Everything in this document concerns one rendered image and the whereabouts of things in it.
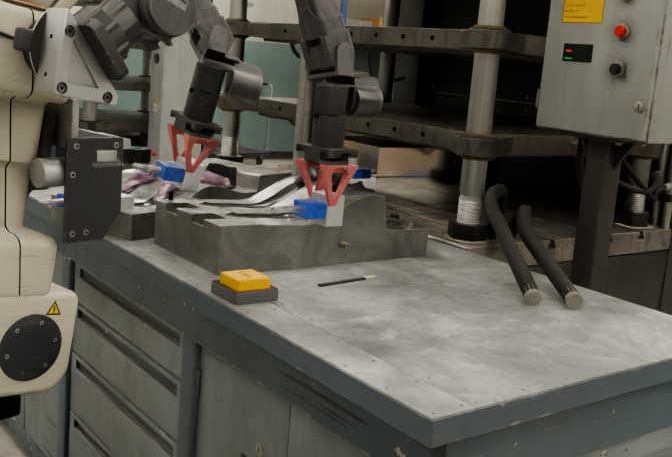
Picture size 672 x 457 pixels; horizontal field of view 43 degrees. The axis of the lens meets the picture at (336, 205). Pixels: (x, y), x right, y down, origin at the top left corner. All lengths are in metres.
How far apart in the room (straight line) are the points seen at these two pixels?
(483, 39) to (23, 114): 1.09
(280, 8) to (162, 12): 8.38
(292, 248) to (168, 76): 4.37
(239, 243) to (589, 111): 0.88
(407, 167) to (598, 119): 0.69
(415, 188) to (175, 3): 1.39
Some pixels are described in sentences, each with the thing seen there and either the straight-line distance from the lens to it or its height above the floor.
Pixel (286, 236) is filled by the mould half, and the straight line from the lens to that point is 1.58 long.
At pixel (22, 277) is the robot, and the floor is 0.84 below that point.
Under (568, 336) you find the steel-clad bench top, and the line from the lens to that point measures 1.39.
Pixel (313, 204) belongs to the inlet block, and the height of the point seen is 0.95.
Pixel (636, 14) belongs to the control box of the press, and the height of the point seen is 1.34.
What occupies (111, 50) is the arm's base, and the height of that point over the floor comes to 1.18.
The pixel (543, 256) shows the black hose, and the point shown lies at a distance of 1.68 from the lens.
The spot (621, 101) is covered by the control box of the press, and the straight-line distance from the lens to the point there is 1.95.
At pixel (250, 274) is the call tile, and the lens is 1.40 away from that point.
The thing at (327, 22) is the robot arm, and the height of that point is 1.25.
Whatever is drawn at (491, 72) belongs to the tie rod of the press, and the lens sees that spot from 2.04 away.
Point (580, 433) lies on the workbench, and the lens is 1.28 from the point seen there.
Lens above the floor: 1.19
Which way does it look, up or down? 10 degrees down
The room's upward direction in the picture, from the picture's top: 5 degrees clockwise
